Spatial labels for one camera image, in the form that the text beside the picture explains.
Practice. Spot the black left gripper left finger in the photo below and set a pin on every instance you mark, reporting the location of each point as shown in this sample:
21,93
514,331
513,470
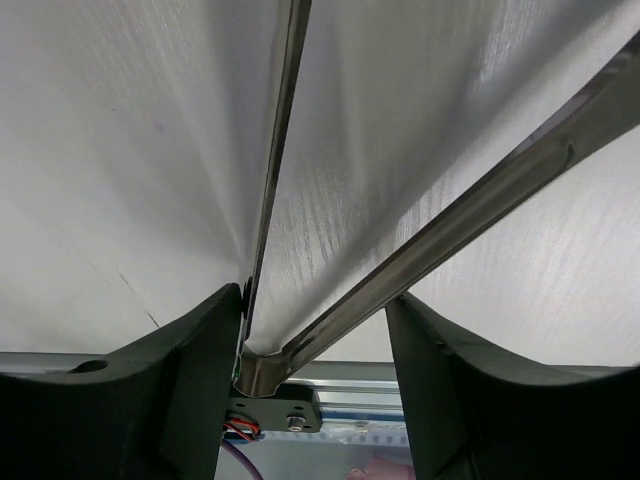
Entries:
153,409

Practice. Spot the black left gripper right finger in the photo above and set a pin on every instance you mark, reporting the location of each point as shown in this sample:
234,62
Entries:
474,410

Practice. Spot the metal tongs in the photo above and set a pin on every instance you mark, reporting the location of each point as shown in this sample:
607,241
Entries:
416,126

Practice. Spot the white slotted cable duct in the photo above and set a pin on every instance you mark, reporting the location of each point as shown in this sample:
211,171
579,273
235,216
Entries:
388,432

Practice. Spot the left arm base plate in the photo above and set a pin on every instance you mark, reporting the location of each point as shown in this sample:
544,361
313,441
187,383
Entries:
293,408

